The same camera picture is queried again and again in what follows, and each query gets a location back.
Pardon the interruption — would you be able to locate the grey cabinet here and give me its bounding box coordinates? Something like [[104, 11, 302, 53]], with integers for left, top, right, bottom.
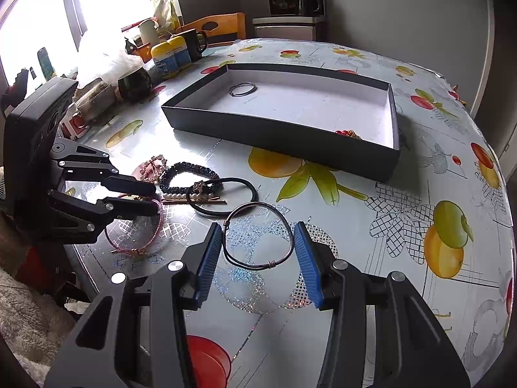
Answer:
[[252, 16, 327, 42]]

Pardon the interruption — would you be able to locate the glass jar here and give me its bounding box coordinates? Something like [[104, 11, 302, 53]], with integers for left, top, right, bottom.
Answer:
[[74, 83, 118, 126]]

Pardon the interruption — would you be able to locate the yellow packet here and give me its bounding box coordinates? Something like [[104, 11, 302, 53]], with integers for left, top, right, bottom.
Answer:
[[151, 0, 179, 29]]

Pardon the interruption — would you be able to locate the gold hair pin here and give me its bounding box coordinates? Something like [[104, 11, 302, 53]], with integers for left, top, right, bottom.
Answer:
[[162, 198, 228, 205]]

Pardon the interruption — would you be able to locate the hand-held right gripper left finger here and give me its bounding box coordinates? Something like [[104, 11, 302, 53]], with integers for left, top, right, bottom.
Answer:
[[44, 222, 224, 388]]

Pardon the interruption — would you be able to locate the dark blue beaded bracelet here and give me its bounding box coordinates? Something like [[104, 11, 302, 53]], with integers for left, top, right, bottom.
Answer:
[[159, 162, 222, 197]]

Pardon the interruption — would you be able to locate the pink braided bracelet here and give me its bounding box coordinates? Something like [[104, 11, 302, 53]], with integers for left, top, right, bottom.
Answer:
[[104, 196, 164, 256]]

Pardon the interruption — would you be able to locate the white cup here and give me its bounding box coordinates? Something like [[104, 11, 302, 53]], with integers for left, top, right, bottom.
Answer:
[[138, 18, 161, 48]]

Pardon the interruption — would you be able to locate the fluffy beige blanket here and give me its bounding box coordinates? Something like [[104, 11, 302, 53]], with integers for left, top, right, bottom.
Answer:
[[0, 210, 78, 388]]

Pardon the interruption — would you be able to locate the dark phone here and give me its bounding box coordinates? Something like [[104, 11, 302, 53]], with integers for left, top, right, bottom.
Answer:
[[37, 47, 56, 82]]

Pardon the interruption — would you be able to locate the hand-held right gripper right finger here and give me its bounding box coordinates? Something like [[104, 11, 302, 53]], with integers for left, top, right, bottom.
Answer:
[[293, 221, 471, 388]]

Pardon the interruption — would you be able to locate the pearl hair pin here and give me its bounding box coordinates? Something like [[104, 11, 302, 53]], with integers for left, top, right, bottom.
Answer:
[[162, 193, 221, 201]]

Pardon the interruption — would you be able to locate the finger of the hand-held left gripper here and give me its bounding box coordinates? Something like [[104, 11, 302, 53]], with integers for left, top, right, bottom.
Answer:
[[49, 137, 157, 196], [47, 189, 161, 244]]

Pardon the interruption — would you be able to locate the clear plastic bag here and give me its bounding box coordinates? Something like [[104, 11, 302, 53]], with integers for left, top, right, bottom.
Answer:
[[76, 30, 144, 90]]

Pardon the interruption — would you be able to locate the pink bead bracelet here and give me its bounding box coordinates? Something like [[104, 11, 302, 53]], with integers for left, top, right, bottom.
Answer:
[[133, 154, 169, 183]]

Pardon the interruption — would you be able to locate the yellow bottle with blue label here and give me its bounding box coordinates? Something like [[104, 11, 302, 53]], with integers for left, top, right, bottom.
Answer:
[[151, 41, 181, 81], [170, 36, 193, 70]]

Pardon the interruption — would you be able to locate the black mug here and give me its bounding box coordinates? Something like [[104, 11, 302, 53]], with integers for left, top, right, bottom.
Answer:
[[175, 28, 209, 64]]

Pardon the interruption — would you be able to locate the thin black hair tie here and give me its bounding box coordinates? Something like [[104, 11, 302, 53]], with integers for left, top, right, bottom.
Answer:
[[223, 203, 294, 270]]

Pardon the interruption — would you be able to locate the thin dark wire bangle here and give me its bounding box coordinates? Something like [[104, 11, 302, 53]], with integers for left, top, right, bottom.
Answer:
[[228, 82, 258, 98]]

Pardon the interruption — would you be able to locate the black shallow box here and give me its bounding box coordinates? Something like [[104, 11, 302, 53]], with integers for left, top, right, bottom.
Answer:
[[161, 62, 401, 183]]

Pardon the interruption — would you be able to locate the dark round cup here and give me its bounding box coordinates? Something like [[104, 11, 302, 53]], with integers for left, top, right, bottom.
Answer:
[[117, 66, 153, 103]]

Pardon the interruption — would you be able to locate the wooden chair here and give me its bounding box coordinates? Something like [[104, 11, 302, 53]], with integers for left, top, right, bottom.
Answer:
[[176, 12, 247, 48]]

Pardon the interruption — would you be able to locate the red and white box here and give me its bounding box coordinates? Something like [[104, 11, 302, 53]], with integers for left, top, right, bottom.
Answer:
[[60, 103, 90, 140]]

